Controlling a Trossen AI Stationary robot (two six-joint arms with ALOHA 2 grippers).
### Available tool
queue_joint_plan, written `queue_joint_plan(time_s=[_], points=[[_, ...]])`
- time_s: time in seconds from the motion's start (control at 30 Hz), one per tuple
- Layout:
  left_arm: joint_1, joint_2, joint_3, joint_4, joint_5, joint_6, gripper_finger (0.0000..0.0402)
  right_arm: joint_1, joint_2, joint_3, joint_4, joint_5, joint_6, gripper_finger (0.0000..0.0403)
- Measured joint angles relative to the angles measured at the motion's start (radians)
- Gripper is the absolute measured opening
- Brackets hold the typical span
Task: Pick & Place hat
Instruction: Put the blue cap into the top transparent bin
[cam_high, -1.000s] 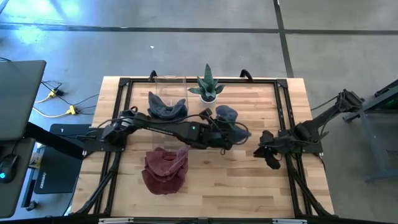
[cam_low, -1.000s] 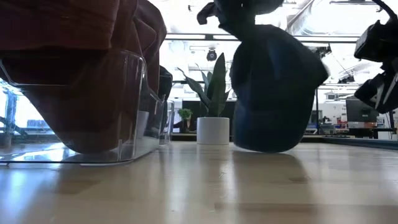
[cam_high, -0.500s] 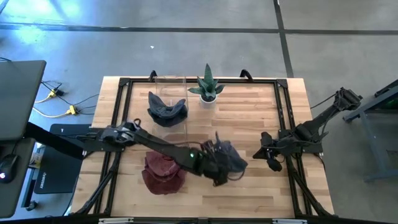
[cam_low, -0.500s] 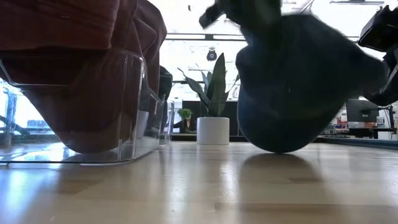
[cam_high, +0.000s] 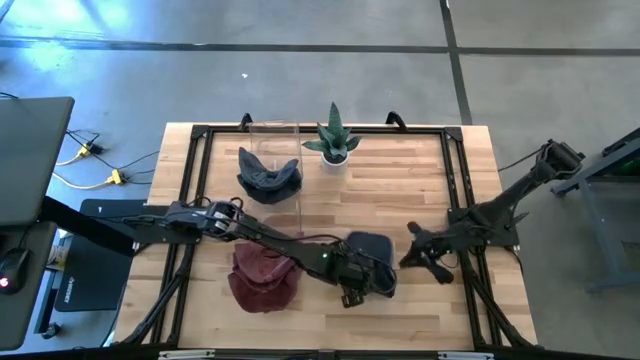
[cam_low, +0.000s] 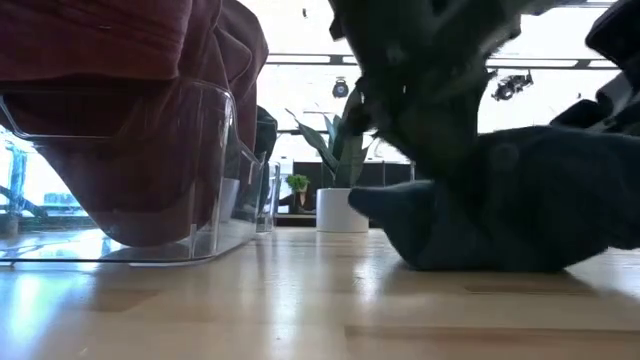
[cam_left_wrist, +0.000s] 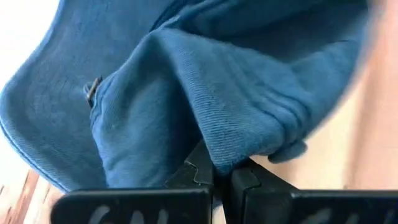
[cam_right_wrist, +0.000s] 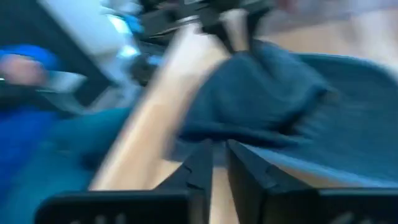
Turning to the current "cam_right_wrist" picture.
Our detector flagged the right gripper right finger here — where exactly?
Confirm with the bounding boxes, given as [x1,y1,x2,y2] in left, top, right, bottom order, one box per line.
[226,139,398,224]

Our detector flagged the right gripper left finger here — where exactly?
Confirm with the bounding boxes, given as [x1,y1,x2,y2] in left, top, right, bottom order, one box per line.
[33,139,215,224]

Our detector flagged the blue denim baseball cap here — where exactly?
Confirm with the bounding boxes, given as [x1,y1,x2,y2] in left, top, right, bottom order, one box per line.
[178,39,398,187]

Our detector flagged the person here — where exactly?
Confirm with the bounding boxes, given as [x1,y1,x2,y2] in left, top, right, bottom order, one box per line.
[0,43,134,224]

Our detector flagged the person's hand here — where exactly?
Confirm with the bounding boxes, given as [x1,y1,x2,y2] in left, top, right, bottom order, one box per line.
[0,54,47,86]

